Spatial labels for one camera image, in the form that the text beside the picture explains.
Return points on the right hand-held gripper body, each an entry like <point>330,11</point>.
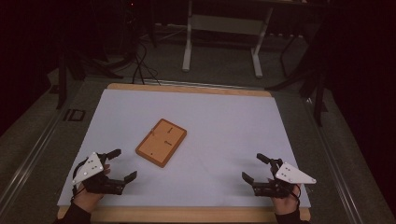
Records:
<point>291,174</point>

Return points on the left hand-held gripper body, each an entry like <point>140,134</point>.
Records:
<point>90,166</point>

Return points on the person's right hand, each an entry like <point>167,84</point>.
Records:
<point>286,204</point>

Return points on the person's left hand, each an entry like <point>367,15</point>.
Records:
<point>87,200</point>

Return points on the orange wooden tray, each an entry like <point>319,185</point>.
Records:
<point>158,146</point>

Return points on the black floor plate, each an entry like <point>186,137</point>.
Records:
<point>74,115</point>

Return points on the white table mat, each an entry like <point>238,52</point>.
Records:
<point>218,130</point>

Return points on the black metal stand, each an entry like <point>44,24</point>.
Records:
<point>62,81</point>
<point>317,93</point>

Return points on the aluminium floor rail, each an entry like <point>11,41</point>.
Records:
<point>336,168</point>
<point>28,165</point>

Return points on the white metal desk frame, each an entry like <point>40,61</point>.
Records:
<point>224,25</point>

